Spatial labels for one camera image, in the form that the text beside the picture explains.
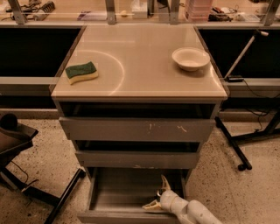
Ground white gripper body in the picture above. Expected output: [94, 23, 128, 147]
[160, 190, 181, 214]

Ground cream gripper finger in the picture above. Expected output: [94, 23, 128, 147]
[161, 175, 171, 192]
[142, 199, 162, 211]

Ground silver redbull can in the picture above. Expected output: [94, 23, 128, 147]
[156, 189, 163, 198]

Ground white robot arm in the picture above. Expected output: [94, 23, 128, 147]
[143, 175, 223, 224]

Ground grey bottom drawer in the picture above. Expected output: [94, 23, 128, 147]
[78, 168, 189, 224]

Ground grey drawer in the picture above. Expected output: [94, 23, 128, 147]
[59, 117, 214, 142]
[75, 150, 200, 169]
[78, 168, 189, 224]

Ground grey middle drawer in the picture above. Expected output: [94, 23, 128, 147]
[75, 150, 200, 169]

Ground grey drawer cabinet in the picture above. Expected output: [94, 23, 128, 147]
[49, 24, 230, 176]

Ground grey top drawer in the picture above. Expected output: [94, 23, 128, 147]
[59, 117, 214, 142]

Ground black stand base right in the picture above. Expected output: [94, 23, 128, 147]
[214, 111, 280, 172]

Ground white pole with clamp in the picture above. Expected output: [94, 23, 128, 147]
[224, 30, 269, 82]

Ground white bowl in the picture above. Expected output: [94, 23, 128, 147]
[171, 47, 210, 72]

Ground green yellow sponge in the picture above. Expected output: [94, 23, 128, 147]
[65, 61, 98, 85]

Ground black chair left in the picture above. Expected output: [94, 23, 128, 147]
[0, 119, 80, 224]

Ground pink stacked bins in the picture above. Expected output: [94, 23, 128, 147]
[185, 0, 213, 22]

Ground white box on shelf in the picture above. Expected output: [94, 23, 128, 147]
[131, 0, 148, 19]

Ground black coiled cable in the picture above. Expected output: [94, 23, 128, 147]
[5, 0, 57, 21]

